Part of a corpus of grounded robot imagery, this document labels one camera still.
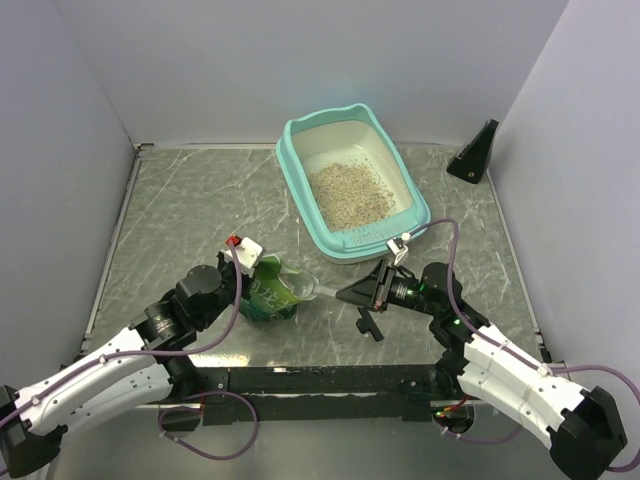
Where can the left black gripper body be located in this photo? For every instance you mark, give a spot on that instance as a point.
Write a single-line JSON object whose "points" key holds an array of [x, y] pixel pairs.
{"points": [[229, 282]]}

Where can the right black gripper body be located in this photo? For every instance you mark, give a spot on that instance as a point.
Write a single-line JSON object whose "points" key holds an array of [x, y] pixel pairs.
{"points": [[398, 291]]}

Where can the black bag clip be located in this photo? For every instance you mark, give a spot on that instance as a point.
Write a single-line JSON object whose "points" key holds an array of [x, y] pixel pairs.
{"points": [[367, 325]]}

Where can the green cat litter bag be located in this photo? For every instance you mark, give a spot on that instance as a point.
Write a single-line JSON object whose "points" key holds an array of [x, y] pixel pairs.
{"points": [[270, 298]]}

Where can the clear plastic scoop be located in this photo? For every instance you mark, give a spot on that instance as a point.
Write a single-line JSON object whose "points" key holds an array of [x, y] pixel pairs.
{"points": [[306, 287]]}

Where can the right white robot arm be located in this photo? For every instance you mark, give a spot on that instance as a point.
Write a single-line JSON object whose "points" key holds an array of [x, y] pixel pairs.
{"points": [[581, 427]]}

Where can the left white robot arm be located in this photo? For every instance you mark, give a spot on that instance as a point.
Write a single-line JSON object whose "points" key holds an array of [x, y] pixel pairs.
{"points": [[148, 360]]}

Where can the teal litter box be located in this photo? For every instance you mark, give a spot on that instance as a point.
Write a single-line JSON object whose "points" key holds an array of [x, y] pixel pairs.
{"points": [[346, 134]]}

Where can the cat litter in box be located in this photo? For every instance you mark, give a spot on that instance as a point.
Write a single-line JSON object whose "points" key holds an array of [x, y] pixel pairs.
{"points": [[350, 195]]}

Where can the black wedge stand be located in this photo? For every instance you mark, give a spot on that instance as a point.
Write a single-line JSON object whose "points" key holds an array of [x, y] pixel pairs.
{"points": [[471, 163]]}

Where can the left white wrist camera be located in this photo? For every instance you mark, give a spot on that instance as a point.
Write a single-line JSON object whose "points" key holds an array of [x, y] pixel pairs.
{"points": [[248, 252]]}

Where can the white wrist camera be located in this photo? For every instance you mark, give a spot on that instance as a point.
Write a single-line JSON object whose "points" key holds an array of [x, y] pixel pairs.
{"points": [[248, 252], [398, 247]]}

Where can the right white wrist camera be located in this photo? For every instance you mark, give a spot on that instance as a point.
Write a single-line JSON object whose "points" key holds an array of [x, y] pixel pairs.
{"points": [[398, 247]]}

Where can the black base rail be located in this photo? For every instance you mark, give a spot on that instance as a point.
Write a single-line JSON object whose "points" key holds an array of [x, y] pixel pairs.
{"points": [[409, 392]]}

